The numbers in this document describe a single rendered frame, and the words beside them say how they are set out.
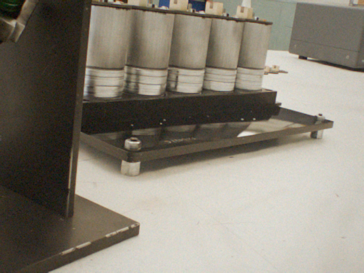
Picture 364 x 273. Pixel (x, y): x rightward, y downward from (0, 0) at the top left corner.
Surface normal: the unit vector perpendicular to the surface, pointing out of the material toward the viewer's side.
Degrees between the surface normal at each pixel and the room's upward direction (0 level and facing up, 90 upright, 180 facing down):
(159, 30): 90
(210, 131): 0
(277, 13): 90
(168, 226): 0
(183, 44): 90
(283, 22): 90
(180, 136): 0
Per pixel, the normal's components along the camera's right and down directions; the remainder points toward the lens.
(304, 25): -0.84, 0.02
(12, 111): -0.59, 0.12
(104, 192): 0.13, -0.96
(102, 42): 0.24, 0.27
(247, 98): 0.72, 0.26
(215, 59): -0.10, 0.23
